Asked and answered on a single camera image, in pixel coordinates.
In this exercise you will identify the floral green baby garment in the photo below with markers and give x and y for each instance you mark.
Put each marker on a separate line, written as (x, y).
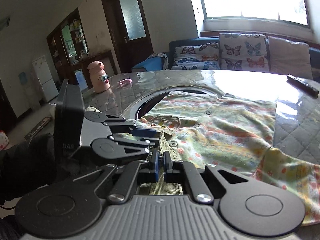
(244, 136)

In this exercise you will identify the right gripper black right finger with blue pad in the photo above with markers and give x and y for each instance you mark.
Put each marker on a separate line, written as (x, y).
(247, 205)

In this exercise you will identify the small pink toy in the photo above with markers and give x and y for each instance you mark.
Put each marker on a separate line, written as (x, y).
(125, 82)

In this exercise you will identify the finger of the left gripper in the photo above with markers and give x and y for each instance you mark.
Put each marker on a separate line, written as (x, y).
(121, 151)
(118, 124)

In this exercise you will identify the tall butterfly print cushion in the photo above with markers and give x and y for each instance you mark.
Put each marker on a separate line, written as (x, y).
(246, 52)

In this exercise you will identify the plain beige cushion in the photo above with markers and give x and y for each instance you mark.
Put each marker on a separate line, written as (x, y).
(289, 57)

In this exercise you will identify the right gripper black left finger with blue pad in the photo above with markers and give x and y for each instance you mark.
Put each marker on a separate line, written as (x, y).
(70, 207)

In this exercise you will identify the blue sofa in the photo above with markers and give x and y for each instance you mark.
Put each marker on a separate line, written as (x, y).
(145, 66)

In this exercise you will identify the black remote control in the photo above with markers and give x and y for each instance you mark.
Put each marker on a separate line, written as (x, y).
(305, 87)

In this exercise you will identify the dark wooden door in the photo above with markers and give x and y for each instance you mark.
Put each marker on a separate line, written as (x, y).
(129, 32)

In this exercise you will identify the pink cartoon bottle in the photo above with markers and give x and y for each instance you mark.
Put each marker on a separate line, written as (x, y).
(98, 76)

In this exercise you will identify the white refrigerator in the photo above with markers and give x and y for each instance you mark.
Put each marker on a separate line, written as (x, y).
(44, 79)

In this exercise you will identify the grey cloth on armrest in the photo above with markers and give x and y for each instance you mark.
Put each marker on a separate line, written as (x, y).
(159, 61)

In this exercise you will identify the low butterfly print cushion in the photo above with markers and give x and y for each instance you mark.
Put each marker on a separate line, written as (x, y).
(202, 57)

